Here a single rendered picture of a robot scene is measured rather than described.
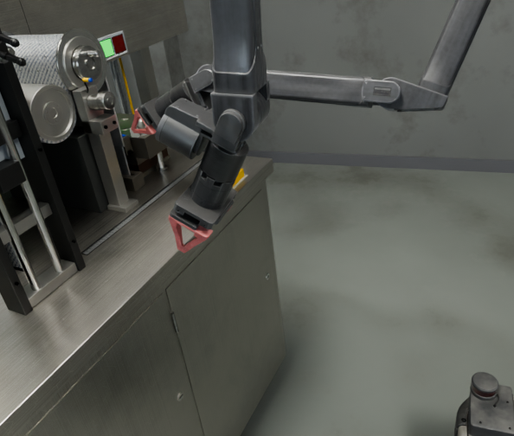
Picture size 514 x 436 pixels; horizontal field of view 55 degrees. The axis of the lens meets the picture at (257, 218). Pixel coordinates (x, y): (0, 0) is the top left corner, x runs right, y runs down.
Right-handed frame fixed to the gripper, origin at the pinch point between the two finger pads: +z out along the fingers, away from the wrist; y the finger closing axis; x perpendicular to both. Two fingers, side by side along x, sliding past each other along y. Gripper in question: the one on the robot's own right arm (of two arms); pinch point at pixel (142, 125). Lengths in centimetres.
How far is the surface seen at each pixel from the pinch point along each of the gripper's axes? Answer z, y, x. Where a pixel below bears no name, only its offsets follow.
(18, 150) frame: -6.6, -36.1, 6.0
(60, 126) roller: 4.1, -17.5, 8.4
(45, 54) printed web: 0.8, -12.1, 23.1
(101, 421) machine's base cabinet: 2, -51, -45
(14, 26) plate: 24.2, 4.0, 39.8
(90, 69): -2.5, -6.6, 15.9
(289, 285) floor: 54, 76, -93
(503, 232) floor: -21, 151, -133
